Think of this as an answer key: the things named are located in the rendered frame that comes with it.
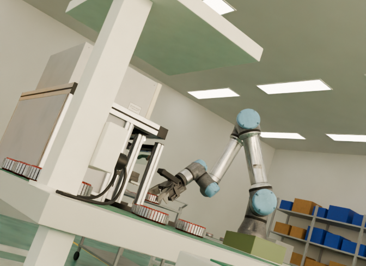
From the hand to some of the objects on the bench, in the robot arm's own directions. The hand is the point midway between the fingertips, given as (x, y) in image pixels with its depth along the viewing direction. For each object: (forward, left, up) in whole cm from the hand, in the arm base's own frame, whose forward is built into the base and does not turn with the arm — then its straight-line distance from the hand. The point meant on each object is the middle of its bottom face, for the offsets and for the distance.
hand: (148, 197), depth 190 cm
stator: (+6, +49, -12) cm, 51 cm away
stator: (+23, +52, -13) cm, 59 cm away
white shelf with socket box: (+55, +84, -16) cm, 102 cm away
